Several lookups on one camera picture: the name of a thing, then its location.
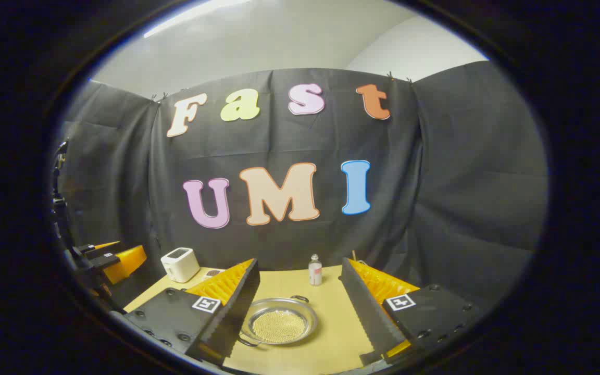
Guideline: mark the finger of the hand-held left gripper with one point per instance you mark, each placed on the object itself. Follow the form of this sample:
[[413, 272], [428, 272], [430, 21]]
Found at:
[[125, 263], [97, 249]]

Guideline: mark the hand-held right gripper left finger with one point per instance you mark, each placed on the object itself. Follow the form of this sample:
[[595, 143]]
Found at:
[[237, 307]]

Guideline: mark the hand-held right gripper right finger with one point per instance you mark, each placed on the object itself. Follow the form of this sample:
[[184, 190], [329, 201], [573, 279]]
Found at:
[[362, 312]]

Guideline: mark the white divided dish with beans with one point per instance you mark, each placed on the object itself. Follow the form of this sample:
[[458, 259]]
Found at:
[[212, 274]]

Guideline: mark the pile of small yellow beans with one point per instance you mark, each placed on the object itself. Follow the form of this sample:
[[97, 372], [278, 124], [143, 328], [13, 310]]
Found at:
[[279, 327]]

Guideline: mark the white toaster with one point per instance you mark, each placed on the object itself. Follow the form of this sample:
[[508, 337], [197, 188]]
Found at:
[[179, 265]]

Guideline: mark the clear bottle with pink label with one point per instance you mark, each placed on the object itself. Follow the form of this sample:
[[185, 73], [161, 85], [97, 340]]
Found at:
[[315, 273]]

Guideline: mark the black backdrop cloth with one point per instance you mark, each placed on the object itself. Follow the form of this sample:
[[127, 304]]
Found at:
[[435, 182]]

